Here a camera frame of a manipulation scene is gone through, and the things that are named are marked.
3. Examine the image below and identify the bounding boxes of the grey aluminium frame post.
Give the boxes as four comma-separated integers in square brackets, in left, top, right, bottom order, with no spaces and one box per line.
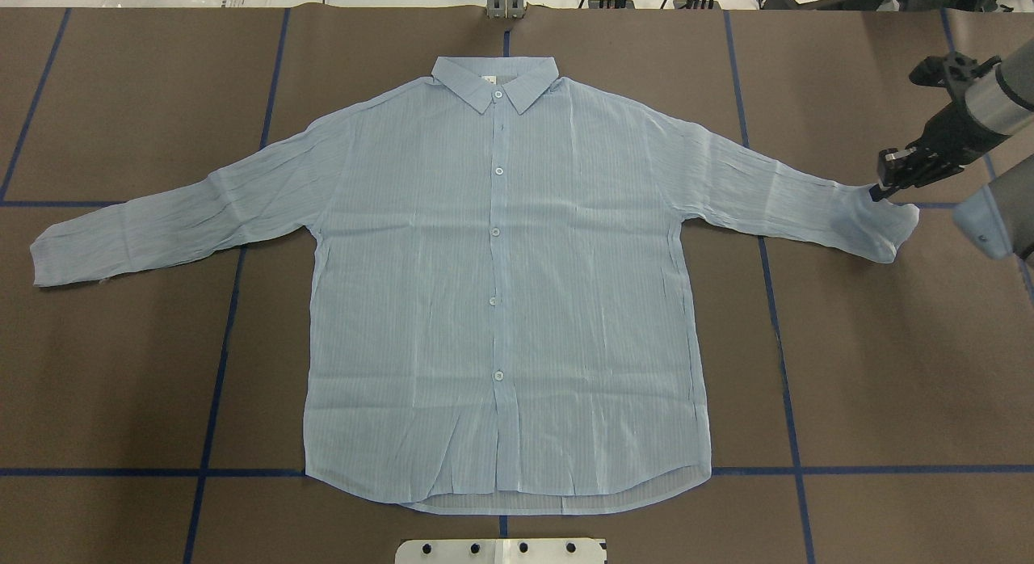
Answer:
[486,0,527,19]

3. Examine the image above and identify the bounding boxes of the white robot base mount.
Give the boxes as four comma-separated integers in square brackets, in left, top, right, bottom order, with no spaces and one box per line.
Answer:
[394,537,609,563]

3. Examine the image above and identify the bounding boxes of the light blue button shirt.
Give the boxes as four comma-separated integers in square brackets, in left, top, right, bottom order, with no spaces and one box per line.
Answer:
[30,57,920,516]

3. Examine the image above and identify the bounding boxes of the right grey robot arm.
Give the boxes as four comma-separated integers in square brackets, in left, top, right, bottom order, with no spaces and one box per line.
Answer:
[869,40,1033,266]

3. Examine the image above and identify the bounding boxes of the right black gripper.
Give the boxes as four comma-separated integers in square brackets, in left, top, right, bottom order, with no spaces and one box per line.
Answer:
[868,52,1003,203]

